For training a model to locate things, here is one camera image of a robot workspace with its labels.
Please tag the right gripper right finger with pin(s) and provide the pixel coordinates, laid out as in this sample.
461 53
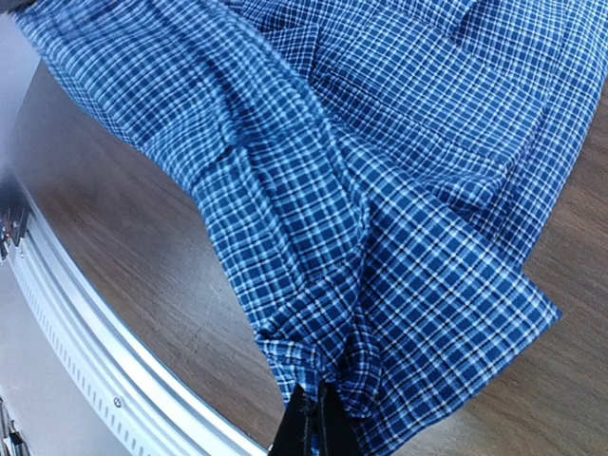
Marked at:
336 436

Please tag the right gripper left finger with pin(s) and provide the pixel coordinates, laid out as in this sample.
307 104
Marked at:
294 436

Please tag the blue plaid long sleeve shirt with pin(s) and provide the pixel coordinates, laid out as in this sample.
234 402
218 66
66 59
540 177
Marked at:
372 174

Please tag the aluminium front rail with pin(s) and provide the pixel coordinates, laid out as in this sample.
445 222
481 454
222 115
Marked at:
142 402

